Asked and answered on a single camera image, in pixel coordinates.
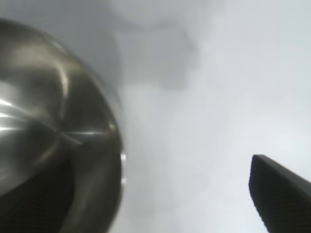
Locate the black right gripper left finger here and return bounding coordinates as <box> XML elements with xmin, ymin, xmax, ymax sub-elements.
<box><xmin>0</xmin><ymin>157</ymin><xmax>74</xmax><ymax>233</ymax></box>

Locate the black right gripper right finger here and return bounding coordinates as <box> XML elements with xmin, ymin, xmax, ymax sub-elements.
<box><xmin>248</xmin><ymin>154</ymin><xmax>311</xmax><ymax>233</ymax></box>

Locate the stainless steel mixing bowl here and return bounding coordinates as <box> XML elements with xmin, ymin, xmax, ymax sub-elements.
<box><xmin>0</xmin><ymin>18</ymin><xmax>127</xmax><ymax>233</ymax></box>

